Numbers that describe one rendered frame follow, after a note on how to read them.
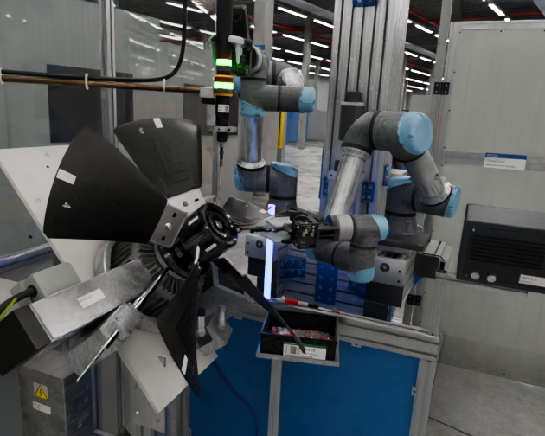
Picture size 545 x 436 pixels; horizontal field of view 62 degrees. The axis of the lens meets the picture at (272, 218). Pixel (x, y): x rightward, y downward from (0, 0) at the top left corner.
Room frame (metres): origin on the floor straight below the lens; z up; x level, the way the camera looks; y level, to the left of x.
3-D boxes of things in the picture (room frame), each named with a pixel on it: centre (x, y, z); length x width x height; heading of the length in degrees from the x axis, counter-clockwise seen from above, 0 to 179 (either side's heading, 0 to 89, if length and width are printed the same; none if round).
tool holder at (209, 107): (1.11, 0.14, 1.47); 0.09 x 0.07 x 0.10; 103
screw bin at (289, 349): (1.23, -0.10, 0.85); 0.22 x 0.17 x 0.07; 82
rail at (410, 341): (1.41, -0.09, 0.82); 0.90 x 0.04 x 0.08; 68
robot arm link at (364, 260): (1.25, -0.25, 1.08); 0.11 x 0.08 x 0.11; 49
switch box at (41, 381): (1.02, 0.53, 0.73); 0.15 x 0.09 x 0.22; 68
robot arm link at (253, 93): (1.38, 0.06, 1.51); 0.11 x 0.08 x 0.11; 92
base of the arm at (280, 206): (1.92, -0.04, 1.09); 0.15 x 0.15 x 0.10
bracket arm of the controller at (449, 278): (1.21, -0.59, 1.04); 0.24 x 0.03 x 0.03; 68
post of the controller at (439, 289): (1.25, -0.49, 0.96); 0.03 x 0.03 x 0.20; 68
